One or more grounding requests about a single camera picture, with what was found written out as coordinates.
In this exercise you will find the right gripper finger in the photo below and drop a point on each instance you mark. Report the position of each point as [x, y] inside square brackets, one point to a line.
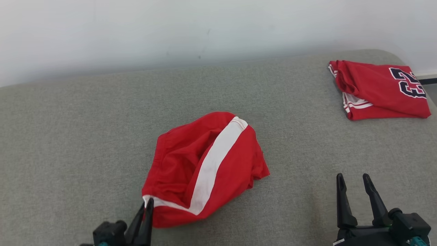
[377, 208]
[344, 208]

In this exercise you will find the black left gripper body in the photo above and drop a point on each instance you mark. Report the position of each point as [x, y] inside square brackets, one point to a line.
[109, 234]

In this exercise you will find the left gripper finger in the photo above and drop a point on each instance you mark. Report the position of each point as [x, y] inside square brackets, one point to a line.
[146, 229]
[134, 229]

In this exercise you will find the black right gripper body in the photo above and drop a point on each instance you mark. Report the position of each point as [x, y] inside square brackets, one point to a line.
[375, 237]

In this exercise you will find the red shorts with white stripe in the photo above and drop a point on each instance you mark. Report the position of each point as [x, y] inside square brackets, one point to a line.
[177, 160]

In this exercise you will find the red white basketball jersey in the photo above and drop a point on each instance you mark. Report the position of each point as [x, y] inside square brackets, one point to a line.
[375, 89]

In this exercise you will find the grey fabric sofa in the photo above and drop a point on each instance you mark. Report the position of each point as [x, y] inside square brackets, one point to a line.
[85, 136]

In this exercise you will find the white wall baseboard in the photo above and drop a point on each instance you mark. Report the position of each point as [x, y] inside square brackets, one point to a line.
[428, 76]

